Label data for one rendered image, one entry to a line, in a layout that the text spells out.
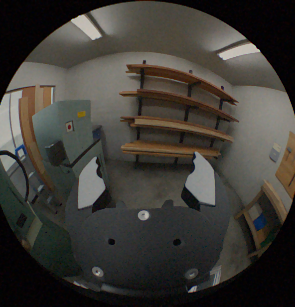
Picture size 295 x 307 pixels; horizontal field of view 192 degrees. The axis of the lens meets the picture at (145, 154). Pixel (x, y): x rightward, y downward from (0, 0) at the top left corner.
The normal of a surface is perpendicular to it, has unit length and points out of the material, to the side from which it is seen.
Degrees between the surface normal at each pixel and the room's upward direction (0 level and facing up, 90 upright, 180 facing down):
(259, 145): 90
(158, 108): 90
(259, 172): 90
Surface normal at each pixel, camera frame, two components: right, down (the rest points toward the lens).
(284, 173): -1.00, -0.06
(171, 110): 0.01, 0.50
